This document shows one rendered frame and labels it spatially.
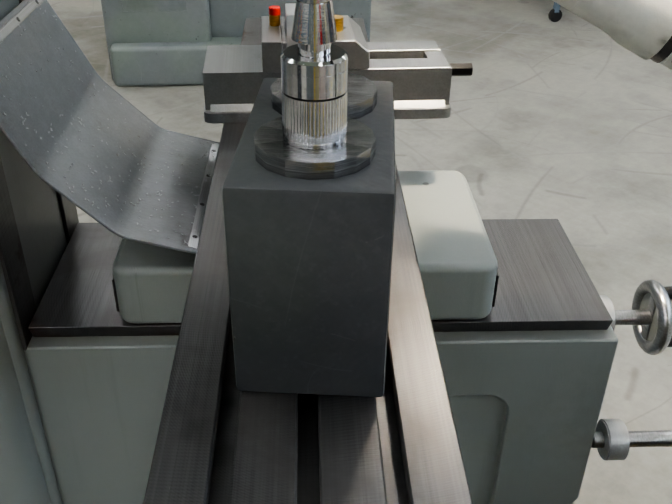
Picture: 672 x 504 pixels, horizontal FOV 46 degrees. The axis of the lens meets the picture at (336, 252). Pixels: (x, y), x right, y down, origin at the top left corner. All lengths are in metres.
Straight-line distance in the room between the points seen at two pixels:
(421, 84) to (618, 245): 1.79
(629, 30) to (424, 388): 0.48
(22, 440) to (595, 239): 2.11
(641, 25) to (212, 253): 0.52
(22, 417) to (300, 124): 0.72
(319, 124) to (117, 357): 0.61
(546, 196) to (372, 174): 2.53
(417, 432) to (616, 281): 2.06
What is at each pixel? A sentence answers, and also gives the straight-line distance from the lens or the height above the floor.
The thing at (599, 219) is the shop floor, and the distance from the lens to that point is 2.98.
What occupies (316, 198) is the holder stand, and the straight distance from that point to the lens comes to 0.54.
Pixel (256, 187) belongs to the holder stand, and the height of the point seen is 1.15.
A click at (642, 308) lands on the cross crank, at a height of 0.66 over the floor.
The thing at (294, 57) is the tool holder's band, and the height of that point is 1.22.
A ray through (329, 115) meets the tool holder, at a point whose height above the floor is 1.19.
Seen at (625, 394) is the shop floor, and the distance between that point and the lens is 2.22.
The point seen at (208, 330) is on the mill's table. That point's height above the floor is 0.96.
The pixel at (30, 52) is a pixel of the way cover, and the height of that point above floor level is 1.08.
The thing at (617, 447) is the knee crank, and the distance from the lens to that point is 1.25.
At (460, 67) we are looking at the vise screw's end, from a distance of 1.20.
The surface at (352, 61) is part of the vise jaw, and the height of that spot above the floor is 1.04.
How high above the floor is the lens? 1.40
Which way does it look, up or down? 32 degrees down
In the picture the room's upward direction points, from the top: 1 degrees clockwise
